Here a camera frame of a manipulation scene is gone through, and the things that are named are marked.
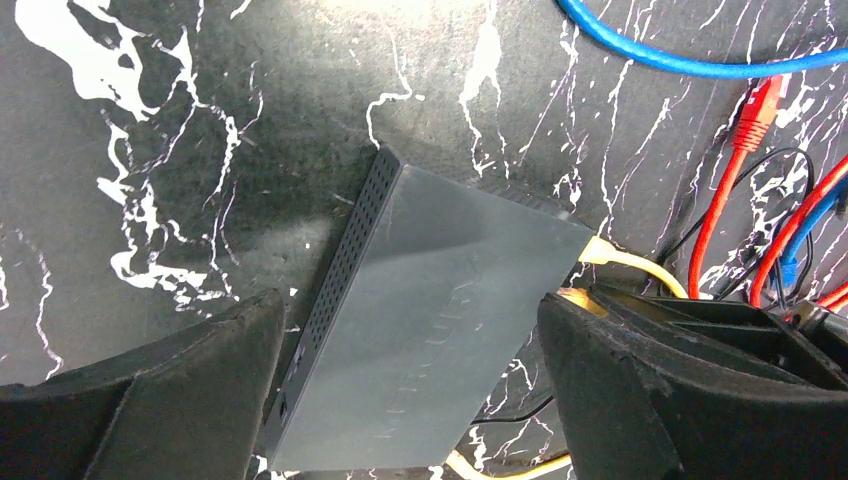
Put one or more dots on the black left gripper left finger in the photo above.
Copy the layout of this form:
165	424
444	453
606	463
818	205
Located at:
188	406

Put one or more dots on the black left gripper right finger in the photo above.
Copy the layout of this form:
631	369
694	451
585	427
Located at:
632	408

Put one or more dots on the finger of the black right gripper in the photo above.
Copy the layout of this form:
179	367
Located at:
807	346

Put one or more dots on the black network switch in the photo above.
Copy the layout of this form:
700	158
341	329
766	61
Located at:
431	292

